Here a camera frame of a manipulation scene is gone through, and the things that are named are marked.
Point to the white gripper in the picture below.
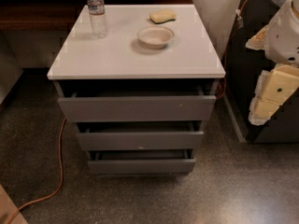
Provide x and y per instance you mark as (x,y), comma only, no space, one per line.
(284,36)

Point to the grey bottom drawer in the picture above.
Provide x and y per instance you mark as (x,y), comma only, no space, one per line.
(139,162)

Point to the grey drawer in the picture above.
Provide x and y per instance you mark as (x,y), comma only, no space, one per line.
(139,162)
(160,135)
(138,108)

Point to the grey top drawer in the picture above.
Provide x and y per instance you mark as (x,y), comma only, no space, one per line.
(138,108)

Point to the white top drawer cabinet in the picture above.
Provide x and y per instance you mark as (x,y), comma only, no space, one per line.
(120,65)

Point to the grey middle drawer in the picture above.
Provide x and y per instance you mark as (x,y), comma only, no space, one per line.
(160,135)

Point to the dark cabinet on right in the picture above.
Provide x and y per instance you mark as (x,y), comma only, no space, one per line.
(243,67)

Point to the white bowl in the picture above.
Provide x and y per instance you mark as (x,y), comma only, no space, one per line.
(155,37)

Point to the yellow sponge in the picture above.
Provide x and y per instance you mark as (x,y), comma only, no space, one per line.
(162,16)

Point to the clear plastic water bottle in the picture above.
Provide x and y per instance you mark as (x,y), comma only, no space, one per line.
(97,13)

